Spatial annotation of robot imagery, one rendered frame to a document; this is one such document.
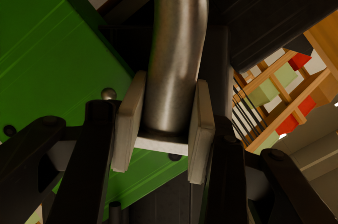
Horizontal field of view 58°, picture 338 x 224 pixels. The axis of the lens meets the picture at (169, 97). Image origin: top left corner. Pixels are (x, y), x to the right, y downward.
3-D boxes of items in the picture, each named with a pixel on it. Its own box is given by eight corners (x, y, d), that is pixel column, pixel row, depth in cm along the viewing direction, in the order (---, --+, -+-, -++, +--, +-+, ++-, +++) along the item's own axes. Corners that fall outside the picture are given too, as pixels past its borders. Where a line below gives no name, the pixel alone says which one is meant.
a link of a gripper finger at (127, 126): (126, 174, 14) (110, 172, 14) (143, 113, 21) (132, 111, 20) (133, 115, 13) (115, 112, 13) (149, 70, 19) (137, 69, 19)
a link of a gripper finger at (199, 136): (198, 125, 13) (216, 128, 13) (195, 78, 19) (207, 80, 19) (187, 184, 14) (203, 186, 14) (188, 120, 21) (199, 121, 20)
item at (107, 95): (122, 93, 22) (119, 99, 21) (110, 102, 22) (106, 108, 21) (111, 80, 22) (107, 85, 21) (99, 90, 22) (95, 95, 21)
